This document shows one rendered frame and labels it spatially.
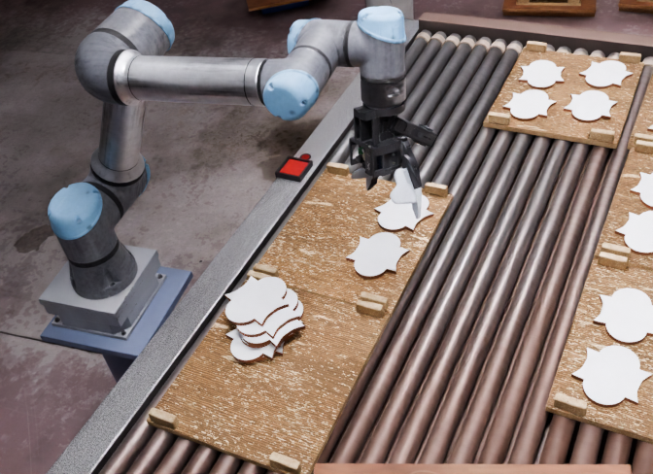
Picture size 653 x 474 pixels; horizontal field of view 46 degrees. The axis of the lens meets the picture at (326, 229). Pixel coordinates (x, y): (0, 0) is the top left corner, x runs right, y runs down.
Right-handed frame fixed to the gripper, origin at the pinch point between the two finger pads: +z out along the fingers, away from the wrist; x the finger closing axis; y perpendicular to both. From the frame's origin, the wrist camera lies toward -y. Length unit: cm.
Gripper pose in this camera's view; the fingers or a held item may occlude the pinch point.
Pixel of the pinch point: (395, 203)
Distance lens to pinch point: 140.7
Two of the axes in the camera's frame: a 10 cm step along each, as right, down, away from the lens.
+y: -8.4, 3.1, -4.5
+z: 0.6, 8.7, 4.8
